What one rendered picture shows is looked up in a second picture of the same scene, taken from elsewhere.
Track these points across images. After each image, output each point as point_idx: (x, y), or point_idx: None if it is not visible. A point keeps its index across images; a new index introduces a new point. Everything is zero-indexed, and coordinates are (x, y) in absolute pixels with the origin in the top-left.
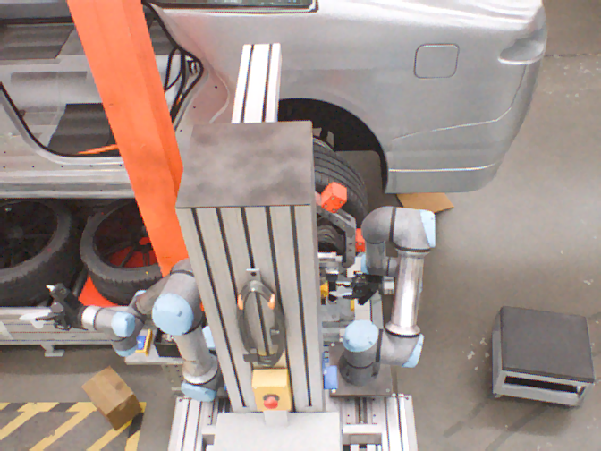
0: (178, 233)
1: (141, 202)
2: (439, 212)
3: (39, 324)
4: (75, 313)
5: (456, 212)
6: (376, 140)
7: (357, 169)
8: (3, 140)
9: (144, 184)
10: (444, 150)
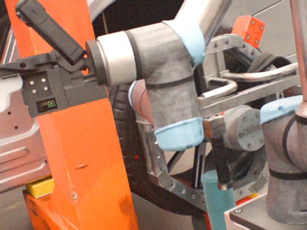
0: (98, 103)
1: (41, 47)
2: (254, 193)
3: (0, 97)
4: (80, 47)
5: (267, 187)
6: (197, 85)
7: (149, 204)
8: None
9: (45, 6)
10: (280, 32)
